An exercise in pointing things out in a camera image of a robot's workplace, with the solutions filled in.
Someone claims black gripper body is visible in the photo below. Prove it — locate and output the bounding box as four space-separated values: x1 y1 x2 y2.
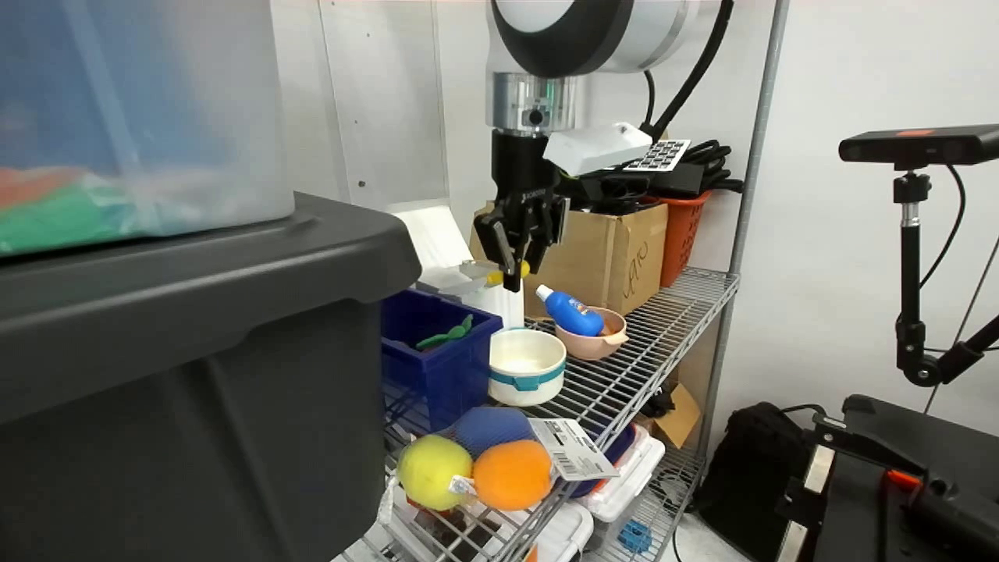
486 129 574 213

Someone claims orange bin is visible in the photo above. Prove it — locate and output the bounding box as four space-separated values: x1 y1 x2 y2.
652 191 710 291

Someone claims white pot teal band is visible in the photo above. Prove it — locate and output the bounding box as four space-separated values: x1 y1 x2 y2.
486 328 570 409

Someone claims blue storage bin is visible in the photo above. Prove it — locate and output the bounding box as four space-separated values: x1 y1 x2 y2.
377 285 505 433

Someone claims orange plush ball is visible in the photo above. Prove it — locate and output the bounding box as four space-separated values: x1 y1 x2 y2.
468 436 556 514

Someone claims yellow plush ball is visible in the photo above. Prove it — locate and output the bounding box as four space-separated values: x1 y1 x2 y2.
395 433 478 514

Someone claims dark grey storage tote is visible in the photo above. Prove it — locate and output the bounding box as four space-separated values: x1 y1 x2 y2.
0 191 424 562

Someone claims clear plastic bin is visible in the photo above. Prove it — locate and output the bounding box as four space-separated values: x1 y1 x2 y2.
0 0 297 261

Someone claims white open box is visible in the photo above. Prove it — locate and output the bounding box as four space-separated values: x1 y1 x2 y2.
392 205 535 346

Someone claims brown cardboard box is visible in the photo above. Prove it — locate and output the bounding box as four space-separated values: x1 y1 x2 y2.
468 201 670 318

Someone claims blue bottle white cap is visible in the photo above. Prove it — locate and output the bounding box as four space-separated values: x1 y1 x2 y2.
535 282 609 337

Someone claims green toy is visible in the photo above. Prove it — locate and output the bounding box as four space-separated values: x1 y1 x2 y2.
413 312 478 354

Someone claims grey grid keyboard panel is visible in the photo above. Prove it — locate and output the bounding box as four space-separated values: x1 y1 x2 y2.
620 133 694 176

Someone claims white printed card tag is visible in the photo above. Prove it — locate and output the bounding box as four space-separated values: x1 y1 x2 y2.
524 414 619 484

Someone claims small open cardboard box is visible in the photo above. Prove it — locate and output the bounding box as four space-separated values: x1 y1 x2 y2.
634 380 704 453

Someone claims white lidded container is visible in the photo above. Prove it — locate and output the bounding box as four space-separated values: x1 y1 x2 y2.
574 424 668 525

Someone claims black backpack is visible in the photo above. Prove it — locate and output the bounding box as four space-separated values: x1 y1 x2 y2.
694 399 816 562

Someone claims blue spool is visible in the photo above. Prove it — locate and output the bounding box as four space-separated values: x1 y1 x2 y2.
615 514 656 558

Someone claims black cart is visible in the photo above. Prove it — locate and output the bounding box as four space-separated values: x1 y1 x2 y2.
775 391 999 562

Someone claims grey wire shelf rack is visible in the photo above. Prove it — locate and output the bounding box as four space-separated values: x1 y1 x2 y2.
330 0 791 562

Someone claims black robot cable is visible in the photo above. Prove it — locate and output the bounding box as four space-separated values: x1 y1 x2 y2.
639 0 736 145

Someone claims black camera stand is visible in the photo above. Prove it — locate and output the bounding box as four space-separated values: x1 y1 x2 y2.
890 165 999 391

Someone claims black camera bar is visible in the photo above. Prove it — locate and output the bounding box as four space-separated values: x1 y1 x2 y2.
836 122 999 169

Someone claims black camera cable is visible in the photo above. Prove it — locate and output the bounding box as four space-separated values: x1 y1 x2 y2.
913 158 970 293

